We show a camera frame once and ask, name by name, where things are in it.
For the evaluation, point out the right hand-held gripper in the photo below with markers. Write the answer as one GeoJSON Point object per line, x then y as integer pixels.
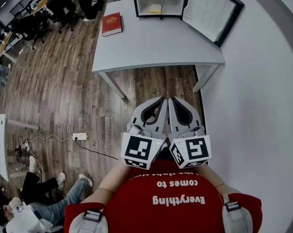
{"type": "Point", "coordinates": [197, 149]}

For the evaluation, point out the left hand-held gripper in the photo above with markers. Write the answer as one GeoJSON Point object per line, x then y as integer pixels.
{"type": "Point", "coordinates": [136, 149]}

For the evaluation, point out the slice of white bread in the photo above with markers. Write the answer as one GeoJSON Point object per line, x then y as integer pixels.
{"type": "Point", "coordinates": [156, 8]}

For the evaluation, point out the person's left forearm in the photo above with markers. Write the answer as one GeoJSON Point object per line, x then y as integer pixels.
{"type": "Point", "coordinates": [112, 178]}

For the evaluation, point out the person's right forearm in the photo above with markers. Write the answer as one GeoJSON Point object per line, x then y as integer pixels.
{"type": "Point", "coordinates": [214, 178]}

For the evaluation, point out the white-lined refrigerator door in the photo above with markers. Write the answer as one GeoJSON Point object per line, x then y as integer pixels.
{"type": "Point", "coordinates": [209, 8]}

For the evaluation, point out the black trousers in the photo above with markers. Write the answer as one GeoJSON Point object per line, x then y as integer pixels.
{"type": "Point", "coordinates": [164, 154]}

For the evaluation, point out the white table leg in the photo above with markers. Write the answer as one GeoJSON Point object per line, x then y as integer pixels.
{"type": "Point", "coordinates": [114, 86]}
{"type": "Point", "coordinates": [202, 79]}

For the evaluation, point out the red printed T-shirt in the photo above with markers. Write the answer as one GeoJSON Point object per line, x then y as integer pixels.
{"type": "Point", "coordinates": [136, 215]}

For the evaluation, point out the red hardcover book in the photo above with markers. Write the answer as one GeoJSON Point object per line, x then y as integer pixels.
{"type": "Point", "coordinates": [112, 23]}

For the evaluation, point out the small white power strip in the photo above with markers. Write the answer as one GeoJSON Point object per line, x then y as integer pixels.
{"type": "Point", "coordinates": [27, 145]}

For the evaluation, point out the black office chair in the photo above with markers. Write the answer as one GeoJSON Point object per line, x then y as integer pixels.
{"type": "Point", "coordinates": [29, 28]}
{"type": "Point", "coordinates": [61, 6]}

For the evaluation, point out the white desk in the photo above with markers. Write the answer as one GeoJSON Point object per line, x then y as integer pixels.
{"type": "Point", "coordinates": [0, 144]}

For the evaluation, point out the black metal railing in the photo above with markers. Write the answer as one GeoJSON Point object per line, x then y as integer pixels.
{"type": "Point", "coordinates": [27, 1]}

